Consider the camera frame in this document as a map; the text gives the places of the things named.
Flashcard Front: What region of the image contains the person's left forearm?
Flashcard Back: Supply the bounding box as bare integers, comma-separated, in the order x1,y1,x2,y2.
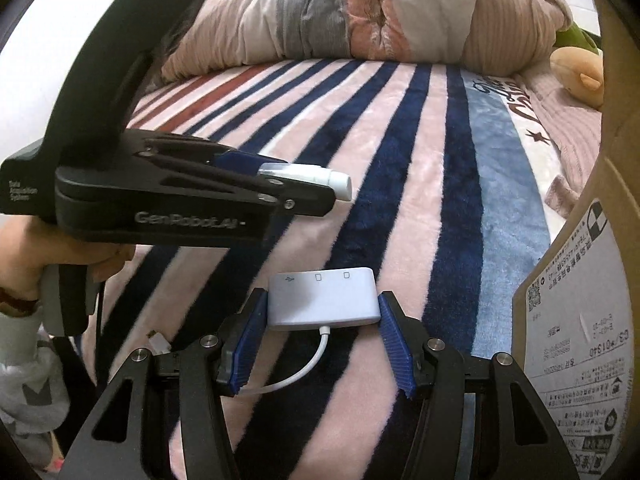
0,300,72,438

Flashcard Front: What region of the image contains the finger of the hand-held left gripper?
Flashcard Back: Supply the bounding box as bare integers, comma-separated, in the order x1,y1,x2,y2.
125,131,290,177
145,167,337,219

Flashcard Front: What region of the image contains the pink grey duvet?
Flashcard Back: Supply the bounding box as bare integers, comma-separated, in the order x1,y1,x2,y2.
160,0,574,81

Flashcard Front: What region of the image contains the green plush toy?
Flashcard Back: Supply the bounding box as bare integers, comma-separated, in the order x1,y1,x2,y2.
554,24,602,54

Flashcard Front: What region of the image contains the small white clear tube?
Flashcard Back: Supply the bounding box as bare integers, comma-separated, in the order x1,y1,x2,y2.
257,162,354,204

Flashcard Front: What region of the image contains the white adapter hub with cable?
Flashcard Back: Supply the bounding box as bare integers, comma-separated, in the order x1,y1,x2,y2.
147,268,382,395

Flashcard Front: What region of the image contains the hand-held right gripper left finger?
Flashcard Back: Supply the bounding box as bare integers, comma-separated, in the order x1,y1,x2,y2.
59,287,272,480

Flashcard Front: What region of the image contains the pink corduroy pillow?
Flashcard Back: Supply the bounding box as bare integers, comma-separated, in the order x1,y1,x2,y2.
520,72,607,219

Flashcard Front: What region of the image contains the brown cardboard box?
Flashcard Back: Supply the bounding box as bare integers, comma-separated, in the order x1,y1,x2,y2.
511,0,640,480

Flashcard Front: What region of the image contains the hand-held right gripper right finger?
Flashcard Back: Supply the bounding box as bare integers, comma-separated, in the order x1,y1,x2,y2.
376,290,582,480

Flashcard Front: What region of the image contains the person's left hand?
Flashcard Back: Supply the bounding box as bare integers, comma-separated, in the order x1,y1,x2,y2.
0,217,137,307

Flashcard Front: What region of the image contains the striped fleece blanket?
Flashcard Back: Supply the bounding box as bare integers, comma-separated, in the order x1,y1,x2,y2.
75,57,603,480

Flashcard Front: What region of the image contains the brown plush toy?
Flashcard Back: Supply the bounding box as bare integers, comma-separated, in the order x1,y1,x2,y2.
550,46,607,109

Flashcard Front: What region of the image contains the white bed headboard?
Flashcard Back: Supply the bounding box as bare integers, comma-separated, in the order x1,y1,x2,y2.
559,0,603,36

